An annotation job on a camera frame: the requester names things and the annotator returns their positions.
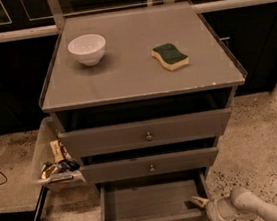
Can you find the grey drawer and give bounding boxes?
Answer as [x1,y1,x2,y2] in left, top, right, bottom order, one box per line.
[59,108,231,158]
[100,170,209,221]
[80,147,218,183]

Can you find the white ceramic bowl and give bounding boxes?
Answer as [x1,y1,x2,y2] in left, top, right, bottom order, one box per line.
[67,34,106,66]

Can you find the dark blue snack packet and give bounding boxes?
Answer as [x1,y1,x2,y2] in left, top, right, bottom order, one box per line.
[59,159,80,172]

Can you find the gold snack packet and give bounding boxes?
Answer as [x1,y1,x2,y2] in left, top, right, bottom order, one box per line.
[41,163,61,180]

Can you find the grey middle drawer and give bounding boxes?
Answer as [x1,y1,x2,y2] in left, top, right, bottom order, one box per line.
[80,147,218,183]

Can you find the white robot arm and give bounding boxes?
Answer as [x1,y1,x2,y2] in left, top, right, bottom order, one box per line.
[191,187,277,221]

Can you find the green and yellow sponge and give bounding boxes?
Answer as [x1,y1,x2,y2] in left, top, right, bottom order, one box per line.
[151,43,189,71]

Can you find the grey top drawer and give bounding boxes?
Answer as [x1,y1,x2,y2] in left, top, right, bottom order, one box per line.
[59,108,231,158]

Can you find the clear plastic bin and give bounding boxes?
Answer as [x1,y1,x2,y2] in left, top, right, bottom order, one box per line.
[31,117,85,191]

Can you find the grey drawer cabinet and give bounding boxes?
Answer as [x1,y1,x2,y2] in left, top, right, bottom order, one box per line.
[28,0,259,195]

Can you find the grey bottom drawer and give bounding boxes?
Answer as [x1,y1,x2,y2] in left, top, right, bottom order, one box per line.
[100,170,209,221]

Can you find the tan snack packet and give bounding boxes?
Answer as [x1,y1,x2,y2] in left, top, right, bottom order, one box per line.
[50,140,65,163]

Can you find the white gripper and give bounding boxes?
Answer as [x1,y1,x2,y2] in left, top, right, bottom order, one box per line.
[191,196,240,221]

